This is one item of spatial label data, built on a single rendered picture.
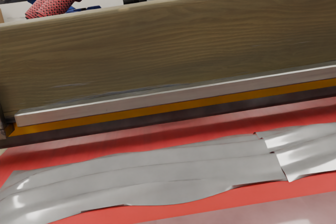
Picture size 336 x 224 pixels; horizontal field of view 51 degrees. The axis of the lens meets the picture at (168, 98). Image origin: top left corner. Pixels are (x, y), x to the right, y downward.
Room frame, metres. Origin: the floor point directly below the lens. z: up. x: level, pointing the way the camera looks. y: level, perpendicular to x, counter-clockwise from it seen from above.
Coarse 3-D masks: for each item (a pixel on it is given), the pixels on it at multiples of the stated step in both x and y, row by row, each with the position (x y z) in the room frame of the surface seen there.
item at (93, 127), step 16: (272, 96) 0.28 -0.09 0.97; (288, 96) 0.28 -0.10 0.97; (304, 96) 0.28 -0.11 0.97; (320, 96) 0.28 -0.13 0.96; (176, 112) 0.28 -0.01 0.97; (192, 112) 0.28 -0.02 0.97; (208, 112) 0.28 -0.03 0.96; (224, 112) 0.28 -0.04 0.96; (64, 128) 0.28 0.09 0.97; (80, 128) 0.28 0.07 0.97; (96, 128) 0.28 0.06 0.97; (112, 128) 0.28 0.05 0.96; (128, 128) 0.28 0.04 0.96; (0, 144) 0.27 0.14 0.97; (16, 144) 0.27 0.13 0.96
